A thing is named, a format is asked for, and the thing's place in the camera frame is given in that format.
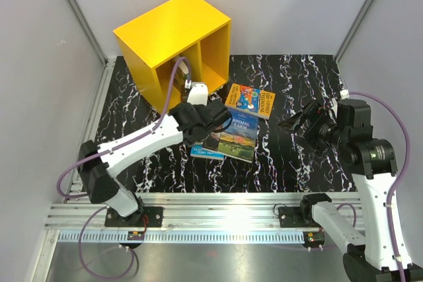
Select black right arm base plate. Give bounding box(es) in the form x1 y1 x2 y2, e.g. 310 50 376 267
278 206 319 229

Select green 104-storey treehouse book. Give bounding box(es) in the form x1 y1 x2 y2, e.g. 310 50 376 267
173 55 192 101

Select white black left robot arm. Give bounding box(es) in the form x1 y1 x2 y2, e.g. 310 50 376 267
78 83 232 227

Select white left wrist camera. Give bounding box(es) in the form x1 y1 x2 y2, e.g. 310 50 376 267
187 82 209 106

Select orange 130-storey treehouse book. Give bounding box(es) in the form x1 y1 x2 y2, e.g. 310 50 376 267
225 83 276 120

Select light blue treehouse book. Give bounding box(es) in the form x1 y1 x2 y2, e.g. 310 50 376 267
190 144 225 160

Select slotted white cable duct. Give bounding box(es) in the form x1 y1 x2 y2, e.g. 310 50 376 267
58 229 305 244

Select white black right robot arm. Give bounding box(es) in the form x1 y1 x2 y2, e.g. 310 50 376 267
279 99 422 281

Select aluminium frame rail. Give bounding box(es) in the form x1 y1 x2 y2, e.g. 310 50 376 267
44 192 366 230

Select blue Animal Farm book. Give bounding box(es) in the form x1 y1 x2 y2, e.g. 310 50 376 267
203 109 259 162

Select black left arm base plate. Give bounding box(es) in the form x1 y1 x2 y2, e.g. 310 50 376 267
104 206 164 228

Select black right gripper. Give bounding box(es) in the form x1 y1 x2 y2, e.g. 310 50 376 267
278 99 348 157

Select yellow two-compartment shelf box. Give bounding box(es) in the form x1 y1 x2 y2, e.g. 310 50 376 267
113 0 231 112

